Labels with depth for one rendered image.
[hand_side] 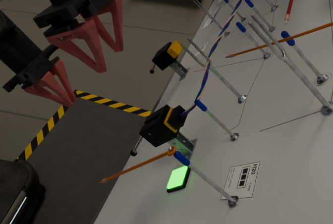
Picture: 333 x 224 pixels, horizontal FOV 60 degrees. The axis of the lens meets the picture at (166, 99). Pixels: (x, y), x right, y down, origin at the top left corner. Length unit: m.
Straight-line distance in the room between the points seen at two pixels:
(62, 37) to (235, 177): 0.28
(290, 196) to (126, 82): 1.94
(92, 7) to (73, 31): 0.04
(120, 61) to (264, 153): 2.08
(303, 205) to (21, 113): 2.02
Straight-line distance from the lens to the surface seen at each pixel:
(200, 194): 0.42
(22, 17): 3.23
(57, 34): 0.38
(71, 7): 0.34
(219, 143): 0.46
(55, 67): 0.52
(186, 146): 0.52
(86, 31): 0.35
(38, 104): 2.21
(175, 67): 0.82
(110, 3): 0.41
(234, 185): 0.38
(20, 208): 1.54
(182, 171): 0.47
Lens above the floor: 1.49
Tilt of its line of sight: 47 degrees down
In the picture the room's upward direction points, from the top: straight up
